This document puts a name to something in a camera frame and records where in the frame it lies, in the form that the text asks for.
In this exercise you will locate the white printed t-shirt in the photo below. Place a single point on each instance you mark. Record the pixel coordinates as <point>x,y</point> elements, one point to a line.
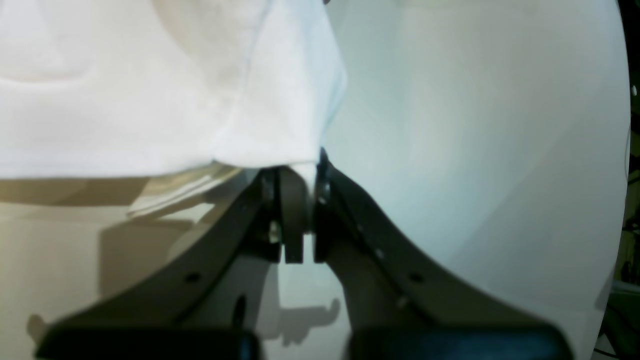
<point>187,93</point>

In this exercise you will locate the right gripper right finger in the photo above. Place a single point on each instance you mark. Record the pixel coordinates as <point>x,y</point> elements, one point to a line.
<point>403,305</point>

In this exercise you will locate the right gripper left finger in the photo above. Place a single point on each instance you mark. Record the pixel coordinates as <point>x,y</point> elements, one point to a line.
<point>202,306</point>

